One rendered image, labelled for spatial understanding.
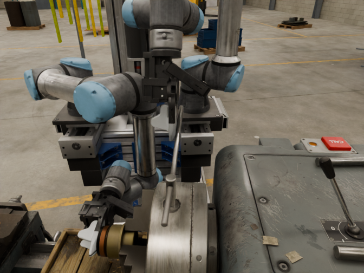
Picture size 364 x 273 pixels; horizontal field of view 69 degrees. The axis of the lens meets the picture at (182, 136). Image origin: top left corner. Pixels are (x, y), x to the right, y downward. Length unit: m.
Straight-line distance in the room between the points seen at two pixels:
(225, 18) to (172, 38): 0.46
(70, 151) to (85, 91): 0.47
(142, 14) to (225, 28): 0.38
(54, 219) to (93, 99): 1.83
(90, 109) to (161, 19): 0.31
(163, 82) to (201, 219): 0.31
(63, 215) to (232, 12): 2.02
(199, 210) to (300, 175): 0.27
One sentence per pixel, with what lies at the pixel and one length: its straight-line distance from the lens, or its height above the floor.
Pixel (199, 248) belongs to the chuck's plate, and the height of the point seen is 1.20.
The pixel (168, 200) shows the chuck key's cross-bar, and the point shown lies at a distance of 0.53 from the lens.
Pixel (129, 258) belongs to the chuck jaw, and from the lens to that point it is 0.69.
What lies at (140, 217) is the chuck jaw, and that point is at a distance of 0.72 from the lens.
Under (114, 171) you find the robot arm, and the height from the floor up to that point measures 1.12.
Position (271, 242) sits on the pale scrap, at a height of 1.26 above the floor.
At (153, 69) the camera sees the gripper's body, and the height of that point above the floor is 1.49.
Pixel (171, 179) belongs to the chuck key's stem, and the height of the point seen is 1.32.
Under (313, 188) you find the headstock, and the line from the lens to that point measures 0.69.
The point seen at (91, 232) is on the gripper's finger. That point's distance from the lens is 0.77.
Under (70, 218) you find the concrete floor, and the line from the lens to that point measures 2.43.
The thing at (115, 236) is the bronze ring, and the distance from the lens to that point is 0.72.
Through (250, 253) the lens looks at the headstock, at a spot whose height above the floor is 1.25.
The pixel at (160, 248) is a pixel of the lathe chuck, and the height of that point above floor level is 1.20.
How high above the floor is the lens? 1.66
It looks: 30 degrees down
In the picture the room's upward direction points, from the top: straight up
